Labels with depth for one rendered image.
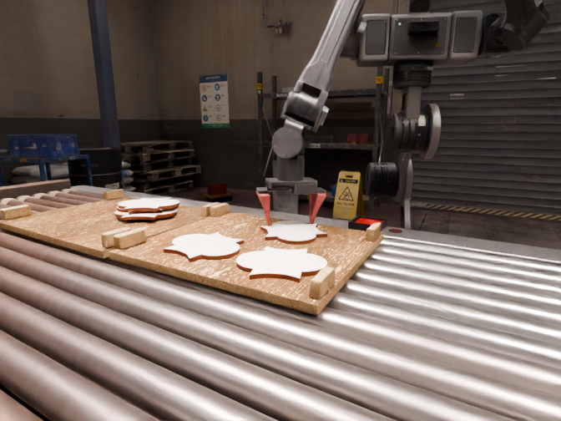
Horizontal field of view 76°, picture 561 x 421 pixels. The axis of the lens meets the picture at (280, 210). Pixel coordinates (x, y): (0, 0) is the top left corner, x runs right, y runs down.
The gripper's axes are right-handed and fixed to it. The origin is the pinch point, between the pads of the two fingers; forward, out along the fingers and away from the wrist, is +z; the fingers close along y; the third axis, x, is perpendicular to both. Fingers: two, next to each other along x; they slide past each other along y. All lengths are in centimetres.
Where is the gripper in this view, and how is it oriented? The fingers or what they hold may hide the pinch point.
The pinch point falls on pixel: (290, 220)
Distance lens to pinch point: 78.4
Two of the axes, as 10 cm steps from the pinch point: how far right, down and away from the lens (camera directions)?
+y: 9.8, -0.4, 1.8
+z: 0.0, 9.8, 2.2
